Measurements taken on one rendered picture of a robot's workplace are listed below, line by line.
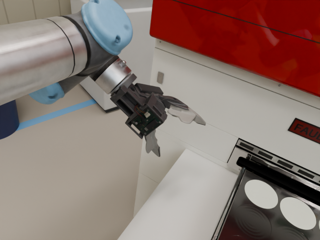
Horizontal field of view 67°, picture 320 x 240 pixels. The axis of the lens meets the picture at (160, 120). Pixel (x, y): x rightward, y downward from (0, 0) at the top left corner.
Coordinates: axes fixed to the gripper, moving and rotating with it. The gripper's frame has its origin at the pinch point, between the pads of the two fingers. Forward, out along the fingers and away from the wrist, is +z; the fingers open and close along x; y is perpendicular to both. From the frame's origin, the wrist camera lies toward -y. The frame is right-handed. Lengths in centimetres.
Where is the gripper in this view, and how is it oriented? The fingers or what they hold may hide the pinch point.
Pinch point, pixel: (182, 140)
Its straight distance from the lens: 60.5
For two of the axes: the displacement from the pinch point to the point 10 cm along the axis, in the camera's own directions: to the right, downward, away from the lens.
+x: 7.1, -5.6, -4.3
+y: -1.7, 4.6, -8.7
